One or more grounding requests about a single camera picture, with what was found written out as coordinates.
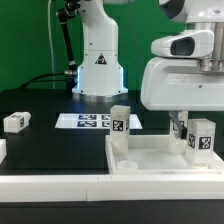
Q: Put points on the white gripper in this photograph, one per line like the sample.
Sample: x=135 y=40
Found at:
x=178 y=85

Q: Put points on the white square table top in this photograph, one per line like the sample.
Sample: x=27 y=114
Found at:
x=149 y=155

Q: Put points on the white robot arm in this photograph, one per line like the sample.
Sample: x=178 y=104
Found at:
x=101 y=77

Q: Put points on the white front fence bar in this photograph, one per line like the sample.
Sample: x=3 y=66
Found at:
x=70 y=188

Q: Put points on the white plate with fiducial tags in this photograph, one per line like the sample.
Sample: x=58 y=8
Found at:
x=83 y=121

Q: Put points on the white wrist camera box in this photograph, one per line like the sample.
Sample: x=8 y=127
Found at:
x=187 y=44

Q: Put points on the black camera stand pole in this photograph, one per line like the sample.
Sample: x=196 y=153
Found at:
x=64 y=14

